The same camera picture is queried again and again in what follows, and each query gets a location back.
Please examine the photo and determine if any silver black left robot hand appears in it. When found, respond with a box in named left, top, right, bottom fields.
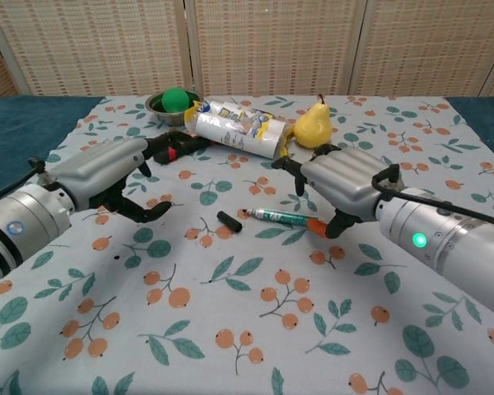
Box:
left=49, top=130, right=201, bottom=225

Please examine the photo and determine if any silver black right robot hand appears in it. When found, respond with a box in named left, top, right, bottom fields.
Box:
left=271, top=144, right=387, bottom=239

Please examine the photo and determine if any green whiteboard marker body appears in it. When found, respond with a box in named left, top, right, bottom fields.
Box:
left=241, top=207, right=320, bottom=230

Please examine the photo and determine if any black marker cap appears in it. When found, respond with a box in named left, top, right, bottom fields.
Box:
left=216, top=210, right=244, bottom=233

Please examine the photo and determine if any yellow pear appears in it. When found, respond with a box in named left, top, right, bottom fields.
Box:
left=292, top=93, right=333, bottom=150

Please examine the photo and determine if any stainless steel bowl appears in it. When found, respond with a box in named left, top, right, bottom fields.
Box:
left=146, top=91, right=202, bottom=123

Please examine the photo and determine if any teal table cover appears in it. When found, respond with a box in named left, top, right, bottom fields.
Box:
left=0, top=95, right=494, bottom=198

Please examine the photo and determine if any green ball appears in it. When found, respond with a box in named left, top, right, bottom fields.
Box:
left=161, top=87, right=190, bottom=114

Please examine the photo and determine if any white yellow snack bag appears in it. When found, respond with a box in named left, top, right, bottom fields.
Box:
left=184, top=98, right=296, bottom=160

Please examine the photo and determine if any floral orange-fruit tablecloth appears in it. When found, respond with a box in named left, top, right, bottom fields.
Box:
left=0, top=95, right=494, bottom=395

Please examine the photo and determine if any woven bamboo folding screen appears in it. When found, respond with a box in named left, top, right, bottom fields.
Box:
left=0, top=0, right=494, bottom=100

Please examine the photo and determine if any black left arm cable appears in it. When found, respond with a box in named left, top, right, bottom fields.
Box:
left=0, top=158, right=47, bottom=207

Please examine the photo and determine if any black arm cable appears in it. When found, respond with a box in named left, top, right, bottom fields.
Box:
left=0, top=158, right=47, bottom=207
left=370, top=163, right=494, bottom=232

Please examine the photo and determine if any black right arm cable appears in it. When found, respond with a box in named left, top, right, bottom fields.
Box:
left=370, top=163, right=494, bottom=232

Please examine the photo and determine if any red black handled hammer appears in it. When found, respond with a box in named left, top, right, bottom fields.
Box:
left=152, top=137, right=213, bottom=165

